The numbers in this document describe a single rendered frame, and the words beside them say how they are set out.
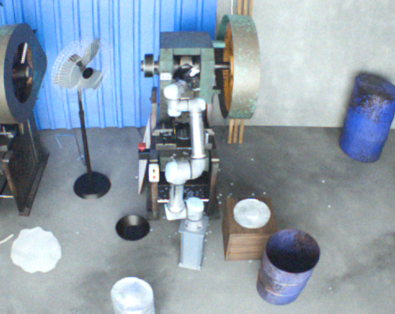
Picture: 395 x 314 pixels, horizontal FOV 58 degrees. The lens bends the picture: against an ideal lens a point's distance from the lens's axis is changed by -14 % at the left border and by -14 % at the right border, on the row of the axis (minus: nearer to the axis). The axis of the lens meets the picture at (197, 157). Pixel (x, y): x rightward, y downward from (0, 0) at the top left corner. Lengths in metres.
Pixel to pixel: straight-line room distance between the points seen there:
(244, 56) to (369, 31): 2.36
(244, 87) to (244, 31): 0.40
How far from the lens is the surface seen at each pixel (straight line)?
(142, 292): 2.74
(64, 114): 4.69
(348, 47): 4.68
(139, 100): 4.45
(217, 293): 3.12
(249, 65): 2.68
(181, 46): 2.94
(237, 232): 3.05
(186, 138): 3.15
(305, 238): 3.02
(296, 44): 4.43
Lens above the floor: 2.63
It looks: 38 degrees down
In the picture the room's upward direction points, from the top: 3 degrees clockwise
